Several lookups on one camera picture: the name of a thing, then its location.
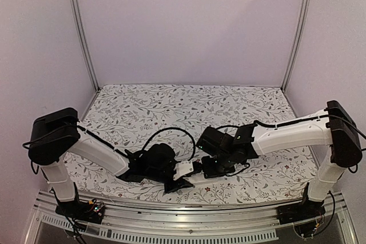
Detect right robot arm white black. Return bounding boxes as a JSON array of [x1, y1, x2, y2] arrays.
[[196, 101, 365, 219]]

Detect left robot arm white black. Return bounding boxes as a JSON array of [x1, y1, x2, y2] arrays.
[[22, 107, 194, 218]]

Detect floral patterned table mat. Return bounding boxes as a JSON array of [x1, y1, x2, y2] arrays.
[[64, 85, 317, 205]]

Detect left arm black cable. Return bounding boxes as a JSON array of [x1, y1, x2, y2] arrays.
[[141, 126, 197, 162]]

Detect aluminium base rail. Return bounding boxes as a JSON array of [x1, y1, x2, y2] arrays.
[[24, 191, 358, 244]]

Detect left aluminium corner post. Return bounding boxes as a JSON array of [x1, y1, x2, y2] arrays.
[[70, 0, 100, 93]]

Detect aluminium corner post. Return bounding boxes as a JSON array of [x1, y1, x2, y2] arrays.
[[281, 0, 311, 93], [70, 0, 100, 93]]

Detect right aluminium corner post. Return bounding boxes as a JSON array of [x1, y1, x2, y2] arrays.
[[281, 0, 311, 93]]

